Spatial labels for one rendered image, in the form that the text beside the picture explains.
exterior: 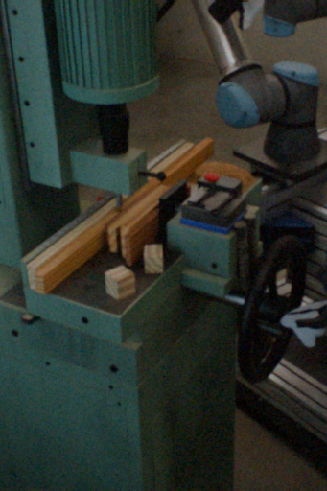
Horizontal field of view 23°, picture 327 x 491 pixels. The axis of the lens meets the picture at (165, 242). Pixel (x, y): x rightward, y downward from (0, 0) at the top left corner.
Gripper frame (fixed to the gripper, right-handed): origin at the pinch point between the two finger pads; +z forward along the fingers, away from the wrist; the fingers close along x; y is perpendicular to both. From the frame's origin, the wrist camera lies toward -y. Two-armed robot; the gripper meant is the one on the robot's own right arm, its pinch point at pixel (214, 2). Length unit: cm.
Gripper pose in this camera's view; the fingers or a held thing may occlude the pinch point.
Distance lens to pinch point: 158.1
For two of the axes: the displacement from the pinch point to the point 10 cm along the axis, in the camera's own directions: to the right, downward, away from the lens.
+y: 5.7, -4.7, -6.8
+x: 6.5, 7.6, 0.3
